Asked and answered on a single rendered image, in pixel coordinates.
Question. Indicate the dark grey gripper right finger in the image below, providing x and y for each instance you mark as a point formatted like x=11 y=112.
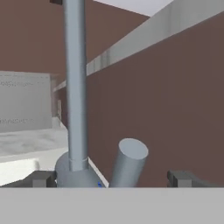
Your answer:
x=182 y=178

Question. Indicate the grey tall cabinet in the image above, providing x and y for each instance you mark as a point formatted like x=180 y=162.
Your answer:
x=24 y=100

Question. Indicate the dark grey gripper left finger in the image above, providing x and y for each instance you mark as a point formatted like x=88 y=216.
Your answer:
x=40 y=178

